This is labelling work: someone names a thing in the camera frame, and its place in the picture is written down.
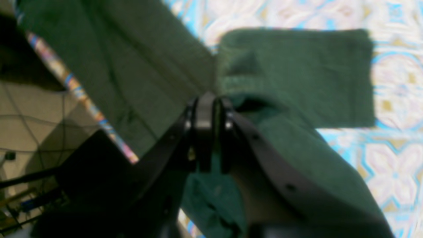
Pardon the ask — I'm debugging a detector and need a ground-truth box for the colourful patterned tablecloth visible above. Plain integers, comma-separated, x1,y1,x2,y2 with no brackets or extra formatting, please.
13,0,423,238

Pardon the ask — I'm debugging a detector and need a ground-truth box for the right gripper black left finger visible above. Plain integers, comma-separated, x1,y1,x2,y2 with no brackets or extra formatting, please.
33,93,215,238

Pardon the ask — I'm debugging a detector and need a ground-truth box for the dark green long-sleeve shirt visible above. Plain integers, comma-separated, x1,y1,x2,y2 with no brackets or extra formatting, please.
17,0,384,238

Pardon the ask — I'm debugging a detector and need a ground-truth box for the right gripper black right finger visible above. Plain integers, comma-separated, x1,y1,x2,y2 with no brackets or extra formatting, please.
215,98,394,238

